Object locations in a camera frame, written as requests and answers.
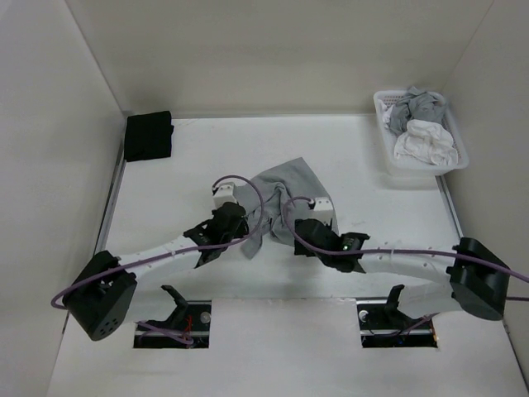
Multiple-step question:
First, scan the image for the grey tank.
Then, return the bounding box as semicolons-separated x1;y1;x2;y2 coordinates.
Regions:
234;157;330;260
388;86;448;136

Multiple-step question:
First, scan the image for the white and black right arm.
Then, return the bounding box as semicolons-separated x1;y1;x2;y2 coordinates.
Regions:
294;218;509;329

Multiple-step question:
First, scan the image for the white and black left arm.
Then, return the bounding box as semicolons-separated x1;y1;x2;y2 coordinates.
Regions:
62;203;249;345

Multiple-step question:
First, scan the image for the folded black tank top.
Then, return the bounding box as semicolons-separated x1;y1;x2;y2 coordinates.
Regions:
124;111;174;162

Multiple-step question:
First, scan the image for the white tank top in basket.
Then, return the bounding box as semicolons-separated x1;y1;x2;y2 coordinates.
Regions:
377;100;460;170

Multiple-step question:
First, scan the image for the grey tank top in basket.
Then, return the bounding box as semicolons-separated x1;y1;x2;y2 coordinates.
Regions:
388;86;448;136

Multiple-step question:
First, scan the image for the white plastic laundry basket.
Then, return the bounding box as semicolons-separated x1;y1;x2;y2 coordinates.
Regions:
373;87;469;177

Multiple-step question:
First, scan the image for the white front cover board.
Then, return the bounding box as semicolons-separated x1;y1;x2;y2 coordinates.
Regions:
49;299;527;396

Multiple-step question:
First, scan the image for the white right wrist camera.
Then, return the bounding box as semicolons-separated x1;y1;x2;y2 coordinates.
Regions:
311;197;335;227

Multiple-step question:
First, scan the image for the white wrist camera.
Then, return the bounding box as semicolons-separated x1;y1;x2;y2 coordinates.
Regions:
212;182;238;209
311;197;335;227

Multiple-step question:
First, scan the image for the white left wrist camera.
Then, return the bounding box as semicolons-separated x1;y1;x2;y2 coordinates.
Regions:
212;182;238;209

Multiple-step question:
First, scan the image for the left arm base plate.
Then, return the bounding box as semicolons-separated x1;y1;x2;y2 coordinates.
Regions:
133;300;212;350

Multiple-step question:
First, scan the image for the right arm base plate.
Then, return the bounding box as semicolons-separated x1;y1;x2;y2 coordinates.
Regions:
356;299;437;348

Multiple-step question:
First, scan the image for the aluminium table edge rail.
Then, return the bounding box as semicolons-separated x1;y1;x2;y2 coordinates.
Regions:
88;141;126;261

